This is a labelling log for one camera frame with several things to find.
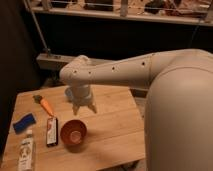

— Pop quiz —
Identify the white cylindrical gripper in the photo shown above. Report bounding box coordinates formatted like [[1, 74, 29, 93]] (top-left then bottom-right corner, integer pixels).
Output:
[[67, 85, 97, 116]]

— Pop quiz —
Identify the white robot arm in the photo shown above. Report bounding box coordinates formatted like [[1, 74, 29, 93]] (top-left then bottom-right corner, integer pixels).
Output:
[[60, 49, 213, 171]]

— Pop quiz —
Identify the red ceramic bowl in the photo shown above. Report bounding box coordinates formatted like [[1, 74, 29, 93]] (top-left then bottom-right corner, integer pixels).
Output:
[[60, 120, 87, 145]]

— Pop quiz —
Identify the blue sponge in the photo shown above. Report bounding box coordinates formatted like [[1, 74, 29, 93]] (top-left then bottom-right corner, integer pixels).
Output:
[[13, 113, 36, 134]]

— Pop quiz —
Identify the metal diagonal rod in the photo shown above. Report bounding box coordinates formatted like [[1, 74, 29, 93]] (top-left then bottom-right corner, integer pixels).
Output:
[[26, 0, 51, 57]]

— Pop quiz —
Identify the upper wooden shelf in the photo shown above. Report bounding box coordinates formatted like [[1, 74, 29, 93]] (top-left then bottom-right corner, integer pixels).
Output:
[[23, 0, 213, 27]]

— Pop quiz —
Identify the long grey baseboard rail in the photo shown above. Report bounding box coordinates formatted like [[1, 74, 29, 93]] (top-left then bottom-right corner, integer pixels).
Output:
[[35, 52, 111, 72]]

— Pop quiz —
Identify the black power cable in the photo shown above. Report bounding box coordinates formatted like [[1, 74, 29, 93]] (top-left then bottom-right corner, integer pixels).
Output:
[[189, 18, 204, 51]]

